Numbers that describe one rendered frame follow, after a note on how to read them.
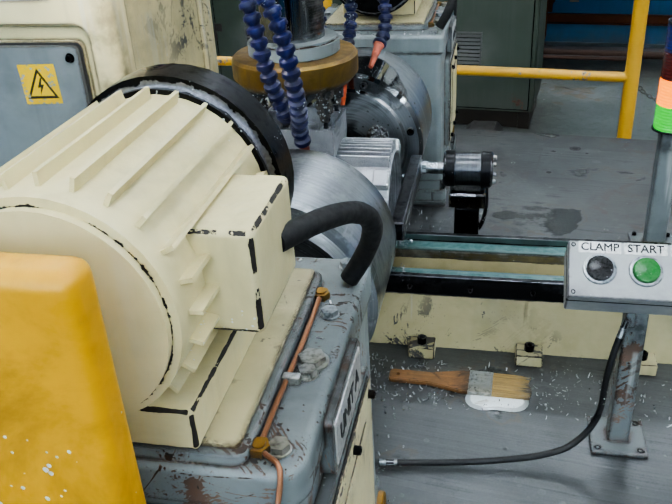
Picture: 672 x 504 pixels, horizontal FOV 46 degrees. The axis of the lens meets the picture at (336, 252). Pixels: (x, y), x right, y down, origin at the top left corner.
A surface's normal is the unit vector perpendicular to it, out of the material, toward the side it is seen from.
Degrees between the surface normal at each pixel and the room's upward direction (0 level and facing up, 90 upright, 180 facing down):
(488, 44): 90
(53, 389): 90
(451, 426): 0
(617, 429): 90
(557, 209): 0
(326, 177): 25
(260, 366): 0
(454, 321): 90
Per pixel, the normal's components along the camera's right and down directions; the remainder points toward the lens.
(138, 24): 0.98, 0.05
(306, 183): 0.23, -0.82
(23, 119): -0.20, 0.48
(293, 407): -0.05, -0.87
